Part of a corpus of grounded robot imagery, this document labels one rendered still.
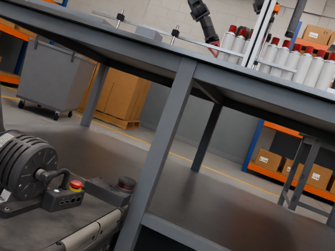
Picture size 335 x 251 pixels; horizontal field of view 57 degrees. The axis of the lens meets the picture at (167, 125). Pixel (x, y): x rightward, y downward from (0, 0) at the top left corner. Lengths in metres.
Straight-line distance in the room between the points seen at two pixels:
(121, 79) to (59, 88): 1.48
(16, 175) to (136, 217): 0.50
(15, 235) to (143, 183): 0.50
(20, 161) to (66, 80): 2.85
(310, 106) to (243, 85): 0.23
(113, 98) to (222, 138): 2.24
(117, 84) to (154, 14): 2.22
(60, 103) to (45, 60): 0.51
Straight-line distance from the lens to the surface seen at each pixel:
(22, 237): 0.80
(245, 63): 1.36
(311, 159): 2.69
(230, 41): 1.53
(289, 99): 1.08
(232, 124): 5.93
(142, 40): 1.15
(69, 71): 3.65
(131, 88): 4.86
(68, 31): 1.35
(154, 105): 6.24
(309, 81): 1.51
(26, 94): 3.82
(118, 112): 4.90
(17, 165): 0.85
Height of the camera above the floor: 0.63
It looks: 4 degrees down
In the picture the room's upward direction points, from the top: 20 degrees clockwise
